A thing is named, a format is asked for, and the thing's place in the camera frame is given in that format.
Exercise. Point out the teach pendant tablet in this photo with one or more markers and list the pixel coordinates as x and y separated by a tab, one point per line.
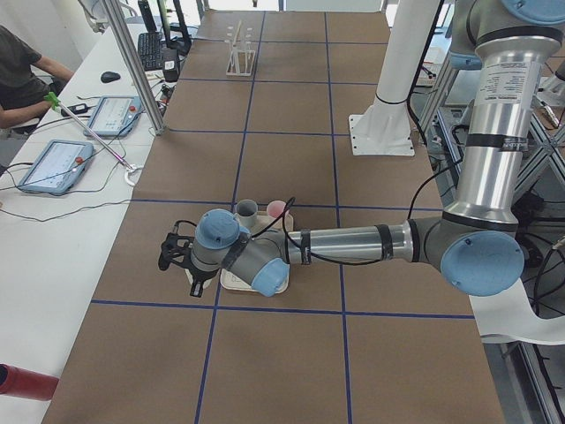
115	115
58	167

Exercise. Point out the beige plastic tray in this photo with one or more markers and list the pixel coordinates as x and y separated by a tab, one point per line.
238	282

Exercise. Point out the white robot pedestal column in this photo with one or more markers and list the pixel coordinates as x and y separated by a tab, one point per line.
384	128

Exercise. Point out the near teach pendant tablet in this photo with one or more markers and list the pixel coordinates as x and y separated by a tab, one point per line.
58	167

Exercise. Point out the pink plastic cup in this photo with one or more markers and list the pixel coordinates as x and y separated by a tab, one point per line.
277	208

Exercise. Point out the black computer mouse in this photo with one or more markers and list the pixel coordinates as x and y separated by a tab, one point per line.
108	76

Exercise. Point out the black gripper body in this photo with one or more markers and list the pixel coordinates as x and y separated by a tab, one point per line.
197	274

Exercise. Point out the black keyboard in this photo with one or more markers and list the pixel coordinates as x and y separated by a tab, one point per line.
149	49

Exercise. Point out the red cylinder bottle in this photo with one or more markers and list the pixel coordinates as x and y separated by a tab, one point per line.
22	383

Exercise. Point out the aluminium frame post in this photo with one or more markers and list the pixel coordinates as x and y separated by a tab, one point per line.
131	58

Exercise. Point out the white wire cup rack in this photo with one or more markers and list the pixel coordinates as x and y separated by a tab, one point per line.
242	56

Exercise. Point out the far teach pendant tablet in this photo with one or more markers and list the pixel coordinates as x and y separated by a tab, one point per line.
115	115

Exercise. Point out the metal reacher grabber stick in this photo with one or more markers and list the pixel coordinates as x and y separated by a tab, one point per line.
129	169

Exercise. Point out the seated person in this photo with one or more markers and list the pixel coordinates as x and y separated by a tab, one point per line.
22	92

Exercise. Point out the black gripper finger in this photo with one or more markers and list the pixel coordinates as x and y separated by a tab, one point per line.
197	287
164	262

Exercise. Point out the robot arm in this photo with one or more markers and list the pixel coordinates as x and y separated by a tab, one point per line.
473	242

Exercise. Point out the grey plastic cup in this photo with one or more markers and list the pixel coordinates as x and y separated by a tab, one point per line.
247	212

